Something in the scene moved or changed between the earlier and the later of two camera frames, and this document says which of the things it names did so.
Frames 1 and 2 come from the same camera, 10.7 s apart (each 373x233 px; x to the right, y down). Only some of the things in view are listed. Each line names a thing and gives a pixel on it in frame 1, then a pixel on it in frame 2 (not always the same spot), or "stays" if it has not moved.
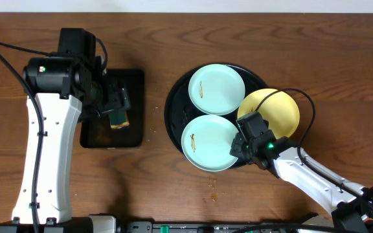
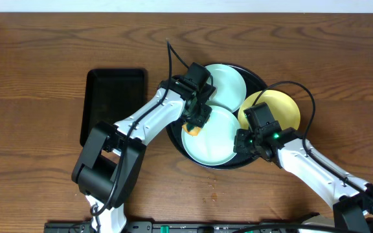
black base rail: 202,227 stays
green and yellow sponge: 118,119 → 194,131
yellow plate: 280,110 stays
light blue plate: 216,89 stays
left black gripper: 122,99 → 198,116
